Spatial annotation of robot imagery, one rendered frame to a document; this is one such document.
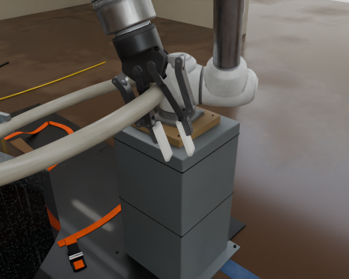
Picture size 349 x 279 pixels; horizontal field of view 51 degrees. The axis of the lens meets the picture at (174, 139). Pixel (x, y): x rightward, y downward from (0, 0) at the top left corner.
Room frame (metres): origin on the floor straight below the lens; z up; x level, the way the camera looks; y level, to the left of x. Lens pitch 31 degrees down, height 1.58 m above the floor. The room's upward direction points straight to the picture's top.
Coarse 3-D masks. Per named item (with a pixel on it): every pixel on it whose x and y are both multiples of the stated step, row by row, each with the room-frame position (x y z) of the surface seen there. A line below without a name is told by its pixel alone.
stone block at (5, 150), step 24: (0, 144) 1.35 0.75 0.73; (0, 192) 1.10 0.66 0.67; (24, 192) 1.16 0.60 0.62; (48, 192) 1.27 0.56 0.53; (0, 216) 1.08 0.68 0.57; (24, 216) 1.14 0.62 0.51; (48, 216) 1.21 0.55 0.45; (0, 240) 1.06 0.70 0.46; (24, 240) 1.12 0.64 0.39; (48, 240) 1.19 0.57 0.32; (0, 264) 1.04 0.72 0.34; (24, 264) 1.10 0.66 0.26
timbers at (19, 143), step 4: (16, 140) 2.38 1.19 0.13; (20, 140) 2.38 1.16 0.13; (16, 144) 2.31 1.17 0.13; (20, 144) 2.31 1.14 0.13; (24, 144) 2.31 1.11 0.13; (20, 148) 2.26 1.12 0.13; (24, 148) 2.26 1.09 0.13; (28, 148) 2.26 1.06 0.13; (32, 148) 2.26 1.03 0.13; (24, 152) 2.21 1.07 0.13
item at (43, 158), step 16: (64, 96) 0.85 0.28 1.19; (80, 96) 0.84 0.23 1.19; (96, 96) 0.85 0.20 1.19; (144, 96) 0.53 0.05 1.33; (160, 96) 0.56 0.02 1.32; (32, 112) 0.81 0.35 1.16; (48, 112) 0.82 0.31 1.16; (112, 112) 0.49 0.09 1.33; (128, 112) 0.49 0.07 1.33; (144, 112) 0.51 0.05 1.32; (0, 128) 0.75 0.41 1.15; (16, 128) 0.77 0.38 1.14; (96, 128) 0.45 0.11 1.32; (112, 128) 0.46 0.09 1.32; (48, 144) 0.43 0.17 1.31; (64, 144) 0.42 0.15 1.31; (80, 144) 0.43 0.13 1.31; (16, 160) 0.41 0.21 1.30; (32, 160) 0.40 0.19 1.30; (48, 160) 0.41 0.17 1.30; (64, 160) 0.42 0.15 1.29; (0, 176) 0.39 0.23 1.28; (16, 176) 0.40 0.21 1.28
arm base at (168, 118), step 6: (156, 108) 1.45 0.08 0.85; (156, 114) 1.40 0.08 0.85; (162, 114) 1.37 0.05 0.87; (168, 114) 1.35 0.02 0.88; (174, 114) 1.34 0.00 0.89; (192, 114) 1.37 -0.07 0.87; (198, 114) 1.41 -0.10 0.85; (162, 120) 1.35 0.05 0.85; (168, 120) 1.34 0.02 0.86; (174, 120) 1.34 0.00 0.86; (192, 120) 1.36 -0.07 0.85; (174, 126) 1.32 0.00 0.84
